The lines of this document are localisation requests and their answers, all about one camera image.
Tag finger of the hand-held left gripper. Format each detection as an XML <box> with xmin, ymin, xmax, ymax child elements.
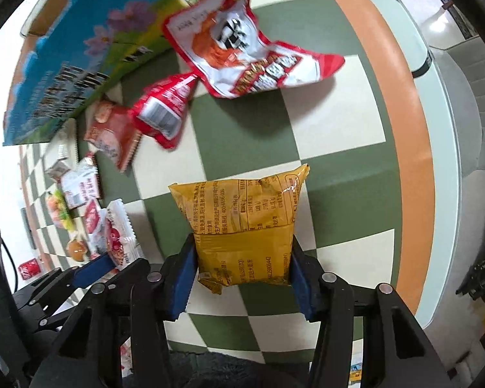
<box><xmin>104</xmin><ymin>259</ymin><xmax>149</xmax><ymax>291</ymax></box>
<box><xmin>14</xmin><ymin>252</ymin><xmax>118</xmax><ymax>314</ymax></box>

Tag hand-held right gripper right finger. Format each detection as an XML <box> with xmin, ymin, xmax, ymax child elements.
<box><xmin>290</xmin><ymin>235</ymin><xmax>455</xmax><ymax>388</ymax></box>

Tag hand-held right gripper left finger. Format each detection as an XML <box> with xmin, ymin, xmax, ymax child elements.
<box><xmin>29</xmin><ymin>238</ymin><xmax>197</xmax><ymax>388</ymax></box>

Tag white snack packet red circles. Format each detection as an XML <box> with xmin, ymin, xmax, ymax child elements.
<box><xmin>101</xmin><ymin>199</ymin><xmax>142</xmax><ymax>271</ymax></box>

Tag yellow snack packet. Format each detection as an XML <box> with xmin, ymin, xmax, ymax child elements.
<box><xmin>168</xmin><ymin>164</ymin><xmax>310</xmax><ymax>296</ymax></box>

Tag white red-edged snack packet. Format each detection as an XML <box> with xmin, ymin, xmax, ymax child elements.
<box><xmin>60</xmin><ymin>151</ymin><xmax>104</xmax><ymax>210</ymax></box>

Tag blue green printed cardboard box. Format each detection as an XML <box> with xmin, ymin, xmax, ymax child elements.
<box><xmin>2</xmin><ymin>0</ymin><xmax>192</xmax><ymax>146</ymax></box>

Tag clear packet with brown bun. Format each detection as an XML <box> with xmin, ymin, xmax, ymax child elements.
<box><xmin>66</xmin><ymin>232</ymin><xmax>92</xmax><ymax>261</ymax></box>

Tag small red white packet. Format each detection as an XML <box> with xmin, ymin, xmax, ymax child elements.
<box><xmin>83</xmin><ymin>199</ymin><xmax>108</xmax><ymax>259</ymax></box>

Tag colourful candy packet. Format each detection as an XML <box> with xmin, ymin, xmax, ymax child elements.
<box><xmin>46</xmin><ymin>189</ymin><xmax>75</xmax><ymax>231</ymax></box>

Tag small grey white packet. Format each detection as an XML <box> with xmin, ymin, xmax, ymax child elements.
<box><xmin>44</xmin><ymin>159</ymin><xmax>69</xmax><ymax>182</ymax></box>

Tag orange-red snack packet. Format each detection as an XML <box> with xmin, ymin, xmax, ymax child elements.
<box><xmin>83</xmin><ymin>100</ymin><xmax>143</xmax><ymax>172</ymax></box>

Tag red snack packet with barcode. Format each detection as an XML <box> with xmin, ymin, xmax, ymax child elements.
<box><xmin>131</xmin><ymin>72</ymin><xmax>199</xmax><ymax>150</ymax></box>

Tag black yellow equipment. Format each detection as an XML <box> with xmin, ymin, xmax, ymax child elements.
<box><xmin>455</xmin><ymin>242</ymin><xmax>485</xmax><ymax>336</ymax></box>

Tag large red white snack bag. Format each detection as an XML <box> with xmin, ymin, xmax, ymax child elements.
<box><xmin>162</xmin><ymin>0</ymin><xmax>346</xmax><ymax>100</ymax></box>

